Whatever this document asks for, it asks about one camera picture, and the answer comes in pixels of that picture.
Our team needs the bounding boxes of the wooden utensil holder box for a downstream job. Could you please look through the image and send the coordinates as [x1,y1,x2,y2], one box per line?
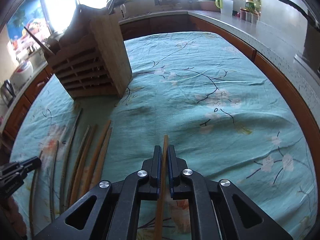
[44,5,132,99]

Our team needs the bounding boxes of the electric kettle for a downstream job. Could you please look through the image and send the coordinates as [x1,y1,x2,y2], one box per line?
[1,79,16,107]

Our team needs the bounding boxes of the white jug green handle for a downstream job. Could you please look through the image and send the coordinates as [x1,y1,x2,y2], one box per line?
[215,0,233,16]

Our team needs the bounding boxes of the pink basin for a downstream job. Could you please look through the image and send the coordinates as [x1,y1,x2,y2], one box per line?
[197,0,220,12]

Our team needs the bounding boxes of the tropical fruit poster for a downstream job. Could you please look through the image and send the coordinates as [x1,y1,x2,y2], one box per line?
[7,0,51,54]

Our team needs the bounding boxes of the lower wooden cabinets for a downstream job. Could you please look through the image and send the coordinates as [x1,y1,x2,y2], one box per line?
[1,15,319,159]

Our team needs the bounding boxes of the person left hand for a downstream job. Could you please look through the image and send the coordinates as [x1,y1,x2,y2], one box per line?
[1,196,28,239]

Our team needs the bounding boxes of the white red rice cooker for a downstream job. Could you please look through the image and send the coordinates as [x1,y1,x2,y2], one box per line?
[10,60,33,91]

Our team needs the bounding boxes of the teal floral tablecloth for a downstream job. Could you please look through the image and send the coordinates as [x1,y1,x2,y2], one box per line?
[10,32,318,239]

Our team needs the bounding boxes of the lone wooden chopstick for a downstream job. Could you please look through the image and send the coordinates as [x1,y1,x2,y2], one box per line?
[153,135,169,240]

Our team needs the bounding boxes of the grey kitchen countertop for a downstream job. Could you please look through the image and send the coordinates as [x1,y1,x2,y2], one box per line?
[0,10,320,131]

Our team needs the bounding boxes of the dark wooden chopstick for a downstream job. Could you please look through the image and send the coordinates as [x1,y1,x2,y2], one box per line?
[68,124,97,206]

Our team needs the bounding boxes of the black wok with handle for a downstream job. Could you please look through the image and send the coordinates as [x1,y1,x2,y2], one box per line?
[278,0,319,32]

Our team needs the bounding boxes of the wooden chopstick carved handle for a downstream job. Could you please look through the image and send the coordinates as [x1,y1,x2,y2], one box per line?
[80,120,111,197]

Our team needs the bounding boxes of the green label bottle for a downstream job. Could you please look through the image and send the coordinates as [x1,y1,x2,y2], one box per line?
[245,0,255,13]

